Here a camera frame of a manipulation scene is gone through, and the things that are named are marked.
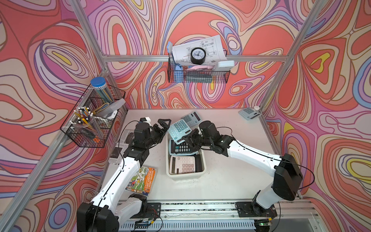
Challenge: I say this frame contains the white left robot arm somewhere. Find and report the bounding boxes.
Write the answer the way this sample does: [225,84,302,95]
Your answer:
[77,117,171,232]

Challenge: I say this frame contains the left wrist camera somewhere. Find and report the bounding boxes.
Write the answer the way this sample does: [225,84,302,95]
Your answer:
[134,117,151,142]

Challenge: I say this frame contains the white box in basket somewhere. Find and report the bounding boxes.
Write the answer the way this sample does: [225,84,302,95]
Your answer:
[213,61,235,72]

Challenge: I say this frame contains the black wire basket back wall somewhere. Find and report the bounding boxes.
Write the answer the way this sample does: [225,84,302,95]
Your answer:
[167,54,231,84]

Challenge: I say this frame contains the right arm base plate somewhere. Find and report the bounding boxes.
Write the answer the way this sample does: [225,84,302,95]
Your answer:
[235,202,278,219]

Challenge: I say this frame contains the blue lid pencil jar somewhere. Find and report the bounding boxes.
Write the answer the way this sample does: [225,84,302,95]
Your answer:
[90,77,114,103]

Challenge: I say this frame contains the cream plastic storage box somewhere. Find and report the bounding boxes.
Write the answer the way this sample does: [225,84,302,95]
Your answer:
[165,135,206,180]

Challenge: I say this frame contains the pink calculator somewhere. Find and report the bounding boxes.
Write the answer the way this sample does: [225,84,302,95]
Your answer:
[169,156,195,175]

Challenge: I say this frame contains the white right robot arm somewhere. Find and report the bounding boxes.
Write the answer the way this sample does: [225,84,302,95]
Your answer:
[182,129,303,211]

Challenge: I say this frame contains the black wire basket left wall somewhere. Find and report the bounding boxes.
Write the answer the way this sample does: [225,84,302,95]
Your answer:
[60,87,117,148]

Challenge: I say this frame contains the black calculator face down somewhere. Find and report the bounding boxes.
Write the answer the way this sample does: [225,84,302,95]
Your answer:
[194,154,203,173]

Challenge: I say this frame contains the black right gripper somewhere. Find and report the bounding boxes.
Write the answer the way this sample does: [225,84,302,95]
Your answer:
[182,128,213,150]

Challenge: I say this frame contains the black round clock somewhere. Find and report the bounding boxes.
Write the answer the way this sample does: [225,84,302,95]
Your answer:
[190,47,206,65]

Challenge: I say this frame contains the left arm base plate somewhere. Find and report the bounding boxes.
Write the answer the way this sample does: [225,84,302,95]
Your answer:
[128,203,161,219]

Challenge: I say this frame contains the clear cup of pencils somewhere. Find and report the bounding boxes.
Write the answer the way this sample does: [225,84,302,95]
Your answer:
[70,107,104,140]

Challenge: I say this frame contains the colourful children's book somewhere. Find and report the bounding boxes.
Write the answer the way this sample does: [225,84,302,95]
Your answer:
[126,166,157,196]

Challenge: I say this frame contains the black calculator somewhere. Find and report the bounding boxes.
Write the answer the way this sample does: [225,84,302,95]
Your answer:
[172,139,195,154]

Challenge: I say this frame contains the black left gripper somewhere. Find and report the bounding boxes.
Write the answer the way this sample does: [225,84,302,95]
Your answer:
[142,118,170,150]

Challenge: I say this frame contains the black wire basket wall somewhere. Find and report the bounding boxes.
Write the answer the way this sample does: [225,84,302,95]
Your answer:
[167,54,231,84]
[60,87,117,148]

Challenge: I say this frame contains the blue calculator far corner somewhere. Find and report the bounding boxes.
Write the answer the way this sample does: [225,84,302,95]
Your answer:
[239,107,260,120]

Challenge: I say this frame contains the grey stapler in basket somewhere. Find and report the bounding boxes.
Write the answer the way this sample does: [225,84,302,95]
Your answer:
[96,99,126,120]

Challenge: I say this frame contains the white paper drawing sheet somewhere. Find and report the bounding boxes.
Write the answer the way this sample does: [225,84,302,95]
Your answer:
[172,35,227,66]

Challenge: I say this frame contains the newspaper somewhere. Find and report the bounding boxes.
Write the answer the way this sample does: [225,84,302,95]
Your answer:
[109,129,134,165]

